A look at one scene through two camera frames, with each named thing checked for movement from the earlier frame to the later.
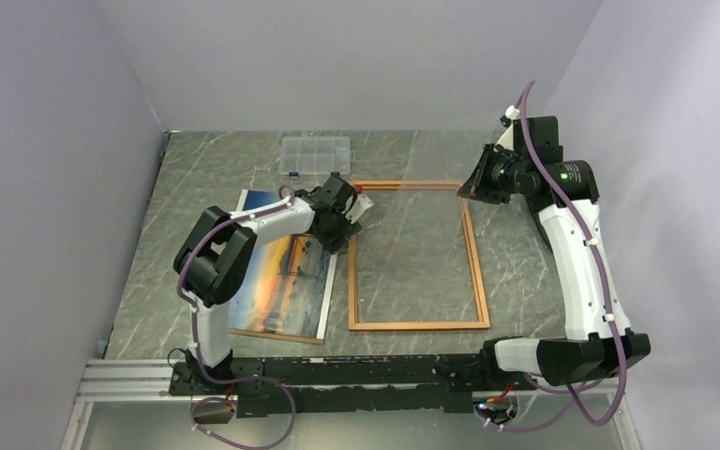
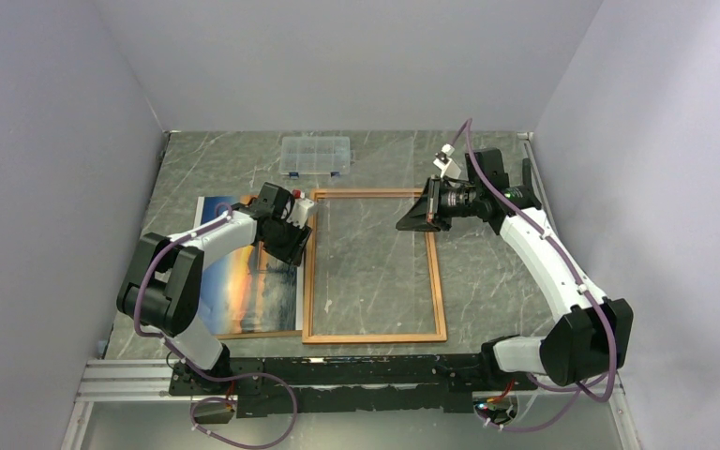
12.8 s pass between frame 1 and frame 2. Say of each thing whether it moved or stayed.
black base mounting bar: stayed
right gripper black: moved
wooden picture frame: moved
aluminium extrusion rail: stayed
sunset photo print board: moved
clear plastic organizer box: stayed
